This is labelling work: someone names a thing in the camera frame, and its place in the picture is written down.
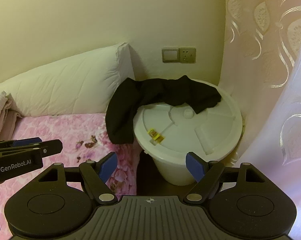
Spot beige wall switch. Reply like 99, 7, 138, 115
162, 47, 179, 64

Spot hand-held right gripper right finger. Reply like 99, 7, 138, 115
185, 152, 266, 203

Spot white round bucket lid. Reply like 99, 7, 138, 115
133, 79, 242, 159

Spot yellow tag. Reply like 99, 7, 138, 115
148, 128, 165, 143

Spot white plastic bucket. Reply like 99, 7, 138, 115
138, 140, 241, 186

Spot pink patterned curtain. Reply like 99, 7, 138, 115
217, 0, 301, 233

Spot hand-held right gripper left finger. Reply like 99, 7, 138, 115
38, 152, 118, 205

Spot black pants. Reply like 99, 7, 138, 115
105, 75, 222, 145

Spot pink floral blanket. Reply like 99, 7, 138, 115
0, 112, 141, 233

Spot cream quilted cushion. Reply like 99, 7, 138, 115
0, 42, 135, 117

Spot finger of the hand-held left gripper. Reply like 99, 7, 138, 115
0, 137, 42, 148
0, 139, 64, 159

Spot folded pink sheet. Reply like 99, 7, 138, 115
0, 109, 22, 142

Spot beige wall socket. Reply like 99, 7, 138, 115
178, 47, 196, 63

